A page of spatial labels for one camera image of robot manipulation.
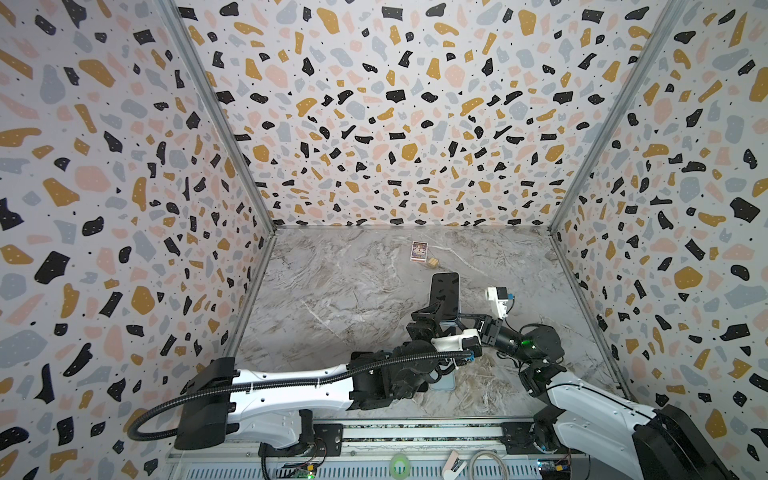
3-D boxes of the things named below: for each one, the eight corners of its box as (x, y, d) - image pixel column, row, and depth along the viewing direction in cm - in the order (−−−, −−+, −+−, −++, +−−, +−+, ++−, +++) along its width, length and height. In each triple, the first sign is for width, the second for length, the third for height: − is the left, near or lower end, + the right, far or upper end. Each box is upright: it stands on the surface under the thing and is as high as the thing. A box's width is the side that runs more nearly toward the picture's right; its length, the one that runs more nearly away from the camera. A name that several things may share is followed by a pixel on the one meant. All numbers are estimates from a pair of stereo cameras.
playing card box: (409, 261, 114) (409, 257, 112) (412, 244, 120) (412, 240, 118) (426, 263, 114) (427, 259, 112) (428, 246, 119) (428, 241, 117)
